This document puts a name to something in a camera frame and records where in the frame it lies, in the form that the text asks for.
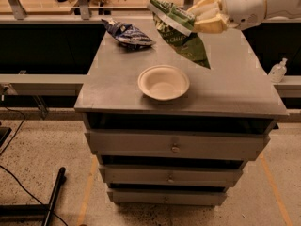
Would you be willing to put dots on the blue chip bag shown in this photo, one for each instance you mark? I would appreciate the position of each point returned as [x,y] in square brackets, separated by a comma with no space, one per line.
[127,34]

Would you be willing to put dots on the grey drawer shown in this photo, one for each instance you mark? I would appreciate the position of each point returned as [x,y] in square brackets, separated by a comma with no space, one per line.
[169,176]
[166,197]
[176,145]

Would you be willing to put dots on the green jalapeno chip bag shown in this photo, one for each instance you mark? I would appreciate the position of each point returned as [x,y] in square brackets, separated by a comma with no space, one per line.
[175,26]

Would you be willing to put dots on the middle grey drawer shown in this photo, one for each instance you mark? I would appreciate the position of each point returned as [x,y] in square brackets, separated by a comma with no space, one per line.
[169,176]

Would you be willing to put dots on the grey metal side rail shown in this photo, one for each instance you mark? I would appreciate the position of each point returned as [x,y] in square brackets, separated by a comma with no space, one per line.
[43,84]

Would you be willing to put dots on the clear sanitizer bottle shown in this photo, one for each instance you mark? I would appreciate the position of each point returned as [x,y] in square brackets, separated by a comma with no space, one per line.
[278,71]

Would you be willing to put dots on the top grey drawer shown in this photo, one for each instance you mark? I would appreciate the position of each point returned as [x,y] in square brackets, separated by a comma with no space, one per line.
[176,145]

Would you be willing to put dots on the grey drawer cabinet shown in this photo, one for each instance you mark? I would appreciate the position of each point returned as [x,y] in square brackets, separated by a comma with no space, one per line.
[166,130]

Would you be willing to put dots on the bottom grey drawer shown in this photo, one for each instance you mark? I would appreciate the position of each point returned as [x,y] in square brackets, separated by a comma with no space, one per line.
[166,197]

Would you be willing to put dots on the white paper bowl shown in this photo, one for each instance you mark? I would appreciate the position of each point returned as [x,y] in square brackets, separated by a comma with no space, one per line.
[163,82]

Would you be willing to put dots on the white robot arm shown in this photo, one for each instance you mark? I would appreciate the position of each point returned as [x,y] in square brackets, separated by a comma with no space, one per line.
[289,9]

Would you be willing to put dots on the black stand leg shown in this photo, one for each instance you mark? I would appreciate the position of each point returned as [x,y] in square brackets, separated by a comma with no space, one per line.
[43,212]

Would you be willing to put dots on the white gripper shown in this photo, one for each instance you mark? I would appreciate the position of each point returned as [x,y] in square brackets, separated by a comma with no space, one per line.
[245,6]

